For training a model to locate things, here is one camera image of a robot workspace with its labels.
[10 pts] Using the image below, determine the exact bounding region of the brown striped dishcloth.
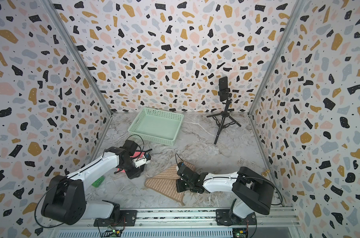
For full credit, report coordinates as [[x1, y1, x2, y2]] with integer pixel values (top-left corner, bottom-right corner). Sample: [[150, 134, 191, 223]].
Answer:
[[145, 165, 185, 206]]

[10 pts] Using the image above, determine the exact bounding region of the pink grey dishcloth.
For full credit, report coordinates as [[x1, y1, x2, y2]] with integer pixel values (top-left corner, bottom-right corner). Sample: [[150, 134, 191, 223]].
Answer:
[[114, 149, 152, 178]]

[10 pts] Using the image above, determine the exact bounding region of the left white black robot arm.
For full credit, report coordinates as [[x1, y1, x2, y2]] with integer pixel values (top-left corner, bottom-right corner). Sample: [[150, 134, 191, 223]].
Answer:
[[41, 140, 151, 226]]

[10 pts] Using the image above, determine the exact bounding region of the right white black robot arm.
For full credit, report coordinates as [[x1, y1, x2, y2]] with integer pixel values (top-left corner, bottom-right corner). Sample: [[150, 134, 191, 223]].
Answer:
[[176, 162, 275, 221]]

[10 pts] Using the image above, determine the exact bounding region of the mint green plastic basket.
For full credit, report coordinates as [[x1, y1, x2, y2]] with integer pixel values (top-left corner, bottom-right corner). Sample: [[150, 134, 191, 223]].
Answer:
[[128, 108, 184, 146]]

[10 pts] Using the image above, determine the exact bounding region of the black tripod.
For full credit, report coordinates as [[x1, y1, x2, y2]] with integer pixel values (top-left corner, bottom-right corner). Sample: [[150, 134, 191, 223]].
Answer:
[[207, 98, 242, 145]]

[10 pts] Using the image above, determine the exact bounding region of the small brass knob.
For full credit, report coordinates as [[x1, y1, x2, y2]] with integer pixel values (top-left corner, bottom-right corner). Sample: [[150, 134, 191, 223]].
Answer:
[[261, 170, 270, 177]]

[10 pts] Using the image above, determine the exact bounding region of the black smartphone on tripod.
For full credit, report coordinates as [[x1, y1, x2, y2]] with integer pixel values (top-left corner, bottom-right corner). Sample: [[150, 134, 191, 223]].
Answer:
[[218, 76, 230, 102]]

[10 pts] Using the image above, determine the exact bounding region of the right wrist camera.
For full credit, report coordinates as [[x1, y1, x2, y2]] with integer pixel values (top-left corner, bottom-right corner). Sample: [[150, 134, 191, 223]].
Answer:
[[177, 162, 186, 169]]

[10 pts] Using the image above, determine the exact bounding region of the aluminium front rail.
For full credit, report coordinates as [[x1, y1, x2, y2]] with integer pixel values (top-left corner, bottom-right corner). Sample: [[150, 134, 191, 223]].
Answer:
[[49, 207, 304, 238]]

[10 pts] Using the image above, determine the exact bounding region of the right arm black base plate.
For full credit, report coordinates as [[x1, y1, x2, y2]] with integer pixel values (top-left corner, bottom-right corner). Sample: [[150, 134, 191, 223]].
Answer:
[[216, 199, 255, 226]]

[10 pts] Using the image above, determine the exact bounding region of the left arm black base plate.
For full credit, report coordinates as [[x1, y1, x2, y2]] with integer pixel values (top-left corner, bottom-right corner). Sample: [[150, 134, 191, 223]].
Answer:
[[94, 200, 138, 227]]

